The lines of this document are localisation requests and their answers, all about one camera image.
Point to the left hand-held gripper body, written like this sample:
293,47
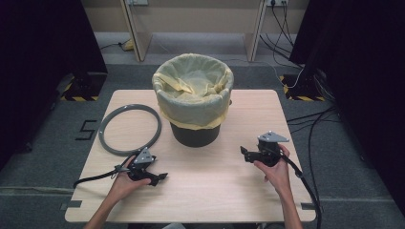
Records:
141,163

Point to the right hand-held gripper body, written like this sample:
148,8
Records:
269,152

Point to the dark grey trash bin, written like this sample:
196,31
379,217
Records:
196,138

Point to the yellow garbage bag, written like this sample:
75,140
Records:
194,108

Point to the person's right hand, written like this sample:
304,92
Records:
277,178

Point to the person's left hand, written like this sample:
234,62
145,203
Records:
125,187

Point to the pale grey object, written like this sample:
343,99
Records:
173,226

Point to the grey tape strip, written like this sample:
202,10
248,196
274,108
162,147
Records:
307,206
71,205

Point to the hazard striped stand base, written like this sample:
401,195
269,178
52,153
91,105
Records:
305,90
81,87

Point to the beige desk leg panel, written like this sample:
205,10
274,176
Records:
137,35
254,35

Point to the small yellow object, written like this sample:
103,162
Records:
129,45

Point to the black curtain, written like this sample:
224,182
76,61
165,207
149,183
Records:
366,79
38,63

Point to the white wall socket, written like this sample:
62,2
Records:
277,2
137,2

